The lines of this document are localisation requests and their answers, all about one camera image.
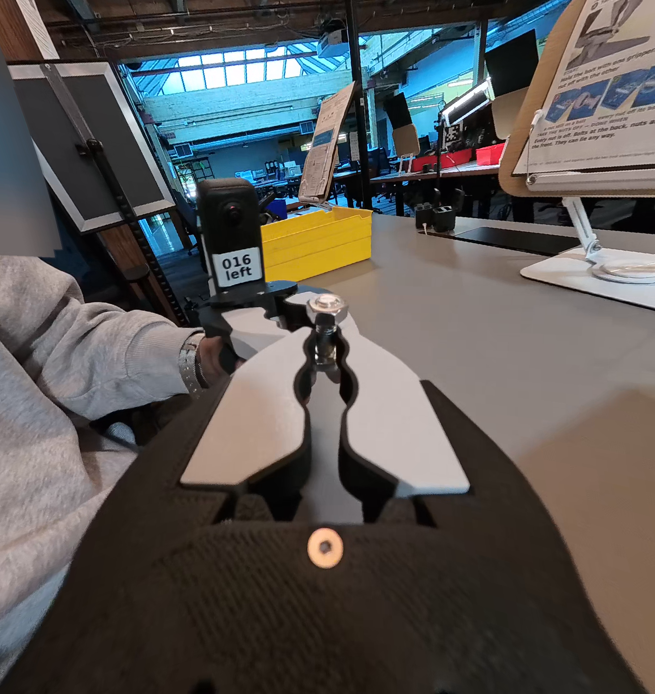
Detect printed instruction sheet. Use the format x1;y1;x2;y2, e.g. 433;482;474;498
514;0;655;175

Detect brown document stand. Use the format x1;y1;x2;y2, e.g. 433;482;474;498
297;80;359;208

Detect white light panel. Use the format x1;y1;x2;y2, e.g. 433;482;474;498
440;77;494;130

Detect tan board stand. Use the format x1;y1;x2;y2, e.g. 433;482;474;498
491;86;530;141
391;124;421;175

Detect grey desk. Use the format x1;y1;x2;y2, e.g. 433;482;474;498
284;214;655;694

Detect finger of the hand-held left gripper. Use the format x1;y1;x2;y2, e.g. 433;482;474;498
224;310;313;363
268;292;313;326

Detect yellow plastic bin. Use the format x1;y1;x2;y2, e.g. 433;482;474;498
259;206;373;284

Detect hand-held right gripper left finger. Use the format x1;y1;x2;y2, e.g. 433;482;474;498
179;327;313;491

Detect person's left hand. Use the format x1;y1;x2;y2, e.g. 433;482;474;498
196;336;237;388

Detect silver bolt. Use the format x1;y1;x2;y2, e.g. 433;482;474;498
305;294;351;327

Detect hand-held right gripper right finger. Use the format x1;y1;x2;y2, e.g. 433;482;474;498
338;319;471;498

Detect instruction sheet on white stand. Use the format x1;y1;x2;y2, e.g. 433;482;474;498
497;0;655;316

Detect black toothed stand pole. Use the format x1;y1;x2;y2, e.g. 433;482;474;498
42;64;193;327

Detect black vertical pole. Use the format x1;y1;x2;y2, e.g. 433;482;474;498
344;0;375;211

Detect white ceiling projector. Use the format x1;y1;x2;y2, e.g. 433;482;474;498
315;26;351;59

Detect black screen panel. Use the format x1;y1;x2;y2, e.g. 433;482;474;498
383;91;416;132
483;29;540;103

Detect distant work table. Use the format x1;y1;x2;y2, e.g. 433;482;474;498
370;159;503;219

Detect silver wristwatch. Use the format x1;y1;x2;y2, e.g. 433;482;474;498
177;332;209;401

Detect wooden post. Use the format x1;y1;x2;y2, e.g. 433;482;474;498
0;0;187;326

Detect person's grey sweatshirt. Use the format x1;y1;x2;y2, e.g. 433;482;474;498
0;255;198;694

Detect silver framed dark board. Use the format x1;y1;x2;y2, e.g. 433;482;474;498
7;61;177;235

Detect steel hex bolt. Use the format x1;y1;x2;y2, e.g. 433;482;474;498
310;319;340;374

